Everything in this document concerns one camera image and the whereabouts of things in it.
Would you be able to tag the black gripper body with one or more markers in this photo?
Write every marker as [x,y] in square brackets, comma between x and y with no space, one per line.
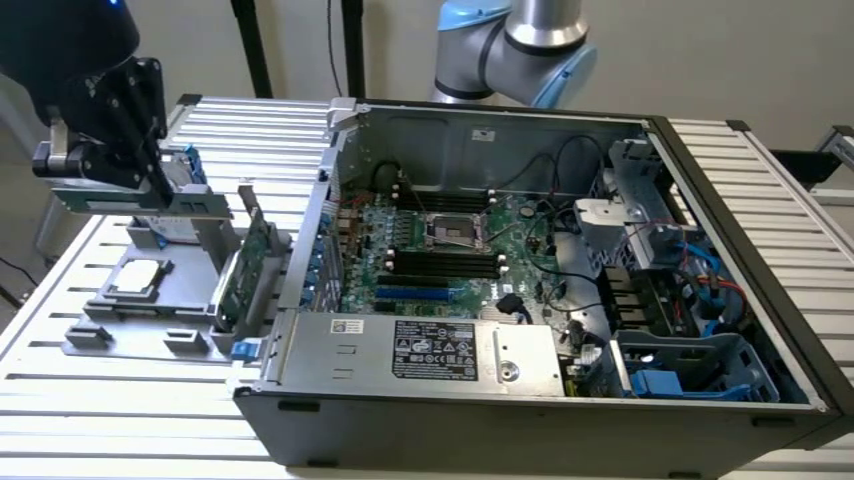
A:
[60,40]

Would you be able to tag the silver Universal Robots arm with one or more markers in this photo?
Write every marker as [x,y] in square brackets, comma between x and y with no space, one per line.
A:
[534,30]

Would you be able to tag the green RAM stick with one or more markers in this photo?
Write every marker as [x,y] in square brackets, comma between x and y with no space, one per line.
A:
[100,201]

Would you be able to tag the black RAM slot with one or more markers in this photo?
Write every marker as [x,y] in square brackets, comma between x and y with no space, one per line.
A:
[443,207]
[447,254]
[447,268]
[443,202]
[443,192]
[447,261]
[447,274]
[443,197]

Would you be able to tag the blue expansion slot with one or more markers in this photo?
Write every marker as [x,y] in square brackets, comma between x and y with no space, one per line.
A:
[413,294]

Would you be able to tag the short black expansion slot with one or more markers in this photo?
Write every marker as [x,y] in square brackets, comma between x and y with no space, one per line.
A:
[407,307]

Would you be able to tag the silver hard disk blue caddy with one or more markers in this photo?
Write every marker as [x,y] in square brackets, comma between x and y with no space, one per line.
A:
[175,172]

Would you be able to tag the thick black stand pole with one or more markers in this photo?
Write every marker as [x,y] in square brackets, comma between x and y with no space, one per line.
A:
[352,45]
[254,45]

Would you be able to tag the silver CPU chip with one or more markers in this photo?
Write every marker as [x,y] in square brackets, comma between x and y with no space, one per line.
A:
[140,276]

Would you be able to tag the grey parts rack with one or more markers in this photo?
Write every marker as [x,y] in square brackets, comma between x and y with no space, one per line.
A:
[160,300]

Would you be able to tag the green graphics card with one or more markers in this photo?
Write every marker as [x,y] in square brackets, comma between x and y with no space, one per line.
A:
[250,265]

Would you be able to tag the blue case latch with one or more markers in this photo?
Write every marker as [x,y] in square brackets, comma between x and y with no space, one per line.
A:
[244,350]

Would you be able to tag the metal CPU socket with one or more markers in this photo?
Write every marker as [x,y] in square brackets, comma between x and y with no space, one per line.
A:
[457,231]

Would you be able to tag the silver power supply unit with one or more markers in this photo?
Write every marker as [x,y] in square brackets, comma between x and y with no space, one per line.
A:
[414,350]

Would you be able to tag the green motherboard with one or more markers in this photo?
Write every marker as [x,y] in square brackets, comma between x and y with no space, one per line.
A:
[521,270]

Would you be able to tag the grey metal disk bay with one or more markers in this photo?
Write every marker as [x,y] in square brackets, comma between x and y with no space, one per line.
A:
[634,200]

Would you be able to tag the black drive block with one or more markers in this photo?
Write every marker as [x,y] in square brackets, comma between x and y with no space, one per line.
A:
[641,300]

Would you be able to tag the black open PC case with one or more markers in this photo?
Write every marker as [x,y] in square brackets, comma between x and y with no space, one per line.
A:
[534,430]

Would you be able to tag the blue plastic disk bay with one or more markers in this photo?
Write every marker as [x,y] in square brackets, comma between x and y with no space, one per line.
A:
[694,365]

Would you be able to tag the grey plastic bracket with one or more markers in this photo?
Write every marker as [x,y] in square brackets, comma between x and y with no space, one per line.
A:
[601,215]

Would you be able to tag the aluminium profile frame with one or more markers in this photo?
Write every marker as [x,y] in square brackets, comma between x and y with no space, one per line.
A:
[834,150]

